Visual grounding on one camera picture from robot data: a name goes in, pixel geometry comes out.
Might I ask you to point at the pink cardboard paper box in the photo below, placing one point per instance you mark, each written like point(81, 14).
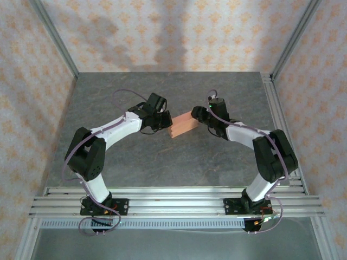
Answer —
point(181, 126)

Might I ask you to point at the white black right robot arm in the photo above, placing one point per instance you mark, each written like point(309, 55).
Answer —
point(273, 157)

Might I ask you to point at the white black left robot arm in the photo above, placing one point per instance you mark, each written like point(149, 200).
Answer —
point(86, 159)

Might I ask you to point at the aluminium mounting rails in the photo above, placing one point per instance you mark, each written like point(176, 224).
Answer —
point(176, 201)

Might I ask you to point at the grey metal lower panel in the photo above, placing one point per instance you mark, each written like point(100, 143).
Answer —
point(176, 246)

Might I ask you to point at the aluminium side rail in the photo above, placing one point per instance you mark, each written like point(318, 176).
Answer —
point(272, 89)

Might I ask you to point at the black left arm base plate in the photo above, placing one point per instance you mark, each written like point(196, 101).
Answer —
point(122, 206)

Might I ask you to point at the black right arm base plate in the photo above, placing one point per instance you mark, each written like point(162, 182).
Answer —
point(230, 206)

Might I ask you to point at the aluminium frame post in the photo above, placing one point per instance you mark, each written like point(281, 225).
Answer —
point(295, 40)
point(54, 40)

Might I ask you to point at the aluminium frame leg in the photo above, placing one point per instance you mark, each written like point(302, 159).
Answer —
point(27, 241)
point(322, 238)

